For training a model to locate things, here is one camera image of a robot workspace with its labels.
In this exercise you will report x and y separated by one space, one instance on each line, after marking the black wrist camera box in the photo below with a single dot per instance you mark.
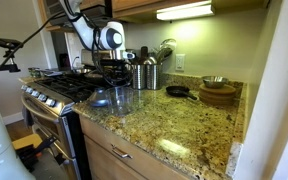
112 62

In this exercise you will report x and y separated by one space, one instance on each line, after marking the dark wooden spatula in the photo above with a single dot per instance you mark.
144 53

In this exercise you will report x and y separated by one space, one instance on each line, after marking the stainless steel gas stove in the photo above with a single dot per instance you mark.
50 100

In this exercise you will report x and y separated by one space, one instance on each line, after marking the small steel bowl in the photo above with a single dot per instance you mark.
214 81

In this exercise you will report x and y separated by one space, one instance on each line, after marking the clear glass cup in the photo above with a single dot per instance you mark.
119 101

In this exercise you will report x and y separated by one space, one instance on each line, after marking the wooden cabinet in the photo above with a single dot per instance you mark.
100 163
144 4

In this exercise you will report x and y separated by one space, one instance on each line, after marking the black external camera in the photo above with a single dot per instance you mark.
8 43

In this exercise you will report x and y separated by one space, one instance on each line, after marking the small black cast-iron skillet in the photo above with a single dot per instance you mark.
177 91

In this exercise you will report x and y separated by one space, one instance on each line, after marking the wooden upper cabinet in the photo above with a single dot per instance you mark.
144 4

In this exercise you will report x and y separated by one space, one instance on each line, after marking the small glass jar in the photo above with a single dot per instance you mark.
34 72

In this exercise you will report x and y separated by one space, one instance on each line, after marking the wooden lower cabinet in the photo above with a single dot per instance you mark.
100 163

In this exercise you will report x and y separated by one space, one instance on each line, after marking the small steel pot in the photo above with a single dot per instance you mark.
80 70

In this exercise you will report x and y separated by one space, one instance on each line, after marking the under-cabinet light strip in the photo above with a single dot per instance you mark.
184 11

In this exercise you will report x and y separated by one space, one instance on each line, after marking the black clamp tool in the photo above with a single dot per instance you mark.
30 156

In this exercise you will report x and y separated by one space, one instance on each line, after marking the steel ladle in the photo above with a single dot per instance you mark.
150 61

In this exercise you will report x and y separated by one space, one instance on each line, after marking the white wall outlet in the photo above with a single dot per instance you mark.
180 62

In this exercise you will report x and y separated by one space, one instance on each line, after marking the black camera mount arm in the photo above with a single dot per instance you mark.
4 68

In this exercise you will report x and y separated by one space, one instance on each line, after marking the steel range hood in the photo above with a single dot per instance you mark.
54 10

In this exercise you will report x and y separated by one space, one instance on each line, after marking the perforated steel utensil holder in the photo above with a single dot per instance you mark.
154 76
138 76

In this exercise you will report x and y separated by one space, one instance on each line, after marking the yellow block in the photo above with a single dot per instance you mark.
25 141

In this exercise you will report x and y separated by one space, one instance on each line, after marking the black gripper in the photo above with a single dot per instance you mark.
114 71

